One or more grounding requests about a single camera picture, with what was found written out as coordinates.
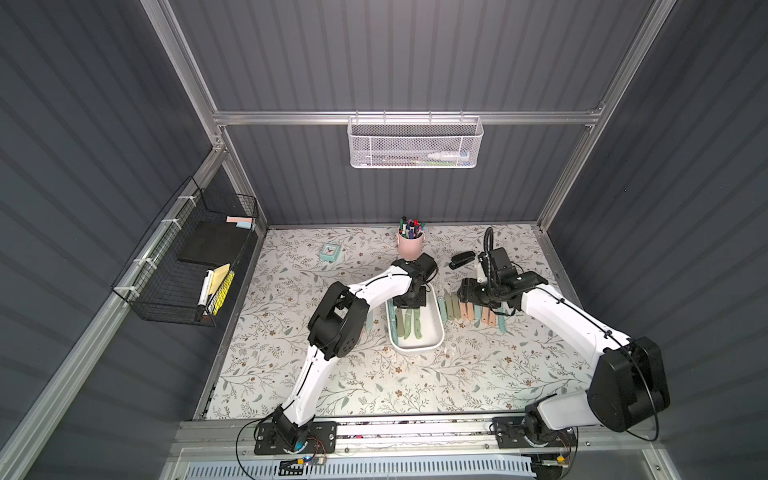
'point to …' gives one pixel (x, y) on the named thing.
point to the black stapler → (461, 259)
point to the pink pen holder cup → (410, 249)
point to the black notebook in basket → (214, 242)
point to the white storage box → (432, 326)
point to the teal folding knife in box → (392, 321)
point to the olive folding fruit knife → (456, 306)
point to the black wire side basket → (189, 268)
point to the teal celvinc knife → (502, 323)
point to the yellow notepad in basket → (219, 274)
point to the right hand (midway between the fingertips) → (470, 293)
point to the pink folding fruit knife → (463, 310)
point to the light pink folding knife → (492, 319)
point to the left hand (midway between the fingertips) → (414, 304)
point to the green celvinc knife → (408, 320)
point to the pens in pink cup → (410, 228)
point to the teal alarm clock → (329, 252)
